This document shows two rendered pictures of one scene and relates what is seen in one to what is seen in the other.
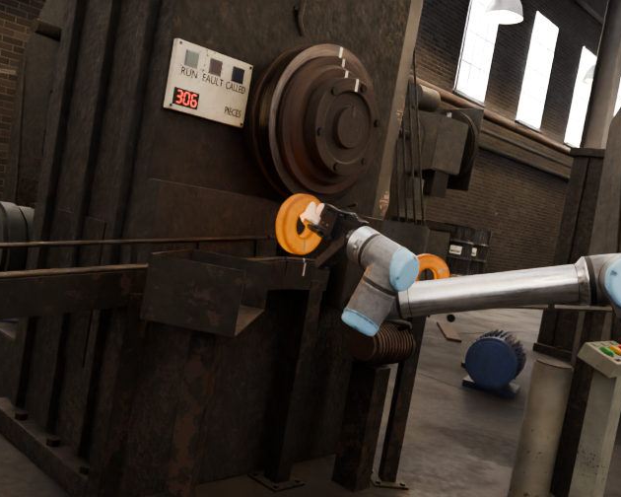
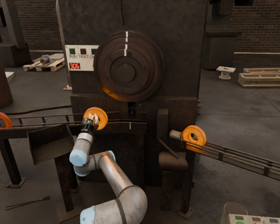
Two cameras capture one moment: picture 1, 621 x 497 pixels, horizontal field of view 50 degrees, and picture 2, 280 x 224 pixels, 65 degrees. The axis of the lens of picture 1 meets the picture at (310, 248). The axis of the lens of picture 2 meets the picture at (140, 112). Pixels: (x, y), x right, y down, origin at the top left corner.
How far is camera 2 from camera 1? 181 cm
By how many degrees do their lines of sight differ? 56
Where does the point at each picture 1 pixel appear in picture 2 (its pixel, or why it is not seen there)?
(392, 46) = (196, 6)
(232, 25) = (88, 31)
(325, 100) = (107, 64)
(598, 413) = not seen: outside the picture
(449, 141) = not seen: outside the picture
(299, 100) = (102, 63)
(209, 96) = (84, 62)
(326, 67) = (114, 45)
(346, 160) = (130, 86)
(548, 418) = not seen: outside the picture
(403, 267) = (71, 159)
